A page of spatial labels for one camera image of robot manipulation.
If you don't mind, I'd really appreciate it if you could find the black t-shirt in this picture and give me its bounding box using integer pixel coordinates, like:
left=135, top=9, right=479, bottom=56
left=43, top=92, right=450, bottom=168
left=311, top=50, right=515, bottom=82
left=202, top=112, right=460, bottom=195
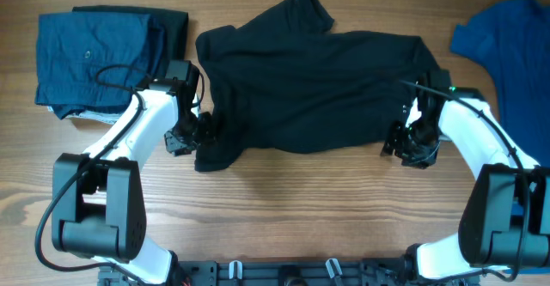
left=195, top=0, right=439, bottom=172

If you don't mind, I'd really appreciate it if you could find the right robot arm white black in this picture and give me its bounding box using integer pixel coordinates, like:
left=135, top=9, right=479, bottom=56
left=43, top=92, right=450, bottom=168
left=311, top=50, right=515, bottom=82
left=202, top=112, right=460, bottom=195
left=382, top=85, right=549, bottom=284

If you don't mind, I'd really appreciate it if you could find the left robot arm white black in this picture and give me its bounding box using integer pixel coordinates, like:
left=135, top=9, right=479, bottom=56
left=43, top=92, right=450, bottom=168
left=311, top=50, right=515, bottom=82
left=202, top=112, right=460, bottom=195
left=41, top=80, right=209, bottom=285

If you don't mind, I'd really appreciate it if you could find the folded white grey garment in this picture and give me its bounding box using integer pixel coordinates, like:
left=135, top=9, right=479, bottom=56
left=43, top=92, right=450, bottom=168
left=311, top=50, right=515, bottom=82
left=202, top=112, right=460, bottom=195
left=65, top=110, right=123, bottom=125

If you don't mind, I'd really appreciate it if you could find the folded black garment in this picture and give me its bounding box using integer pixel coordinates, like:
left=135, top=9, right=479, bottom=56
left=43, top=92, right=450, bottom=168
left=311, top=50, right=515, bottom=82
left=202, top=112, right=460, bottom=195
left=72, top=5, right=189, bottom=76

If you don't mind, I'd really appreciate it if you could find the blue t-shirt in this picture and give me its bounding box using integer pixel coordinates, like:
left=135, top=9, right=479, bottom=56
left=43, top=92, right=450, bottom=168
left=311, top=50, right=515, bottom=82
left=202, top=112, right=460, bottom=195
left=450, top=0, right=549, bottom=167

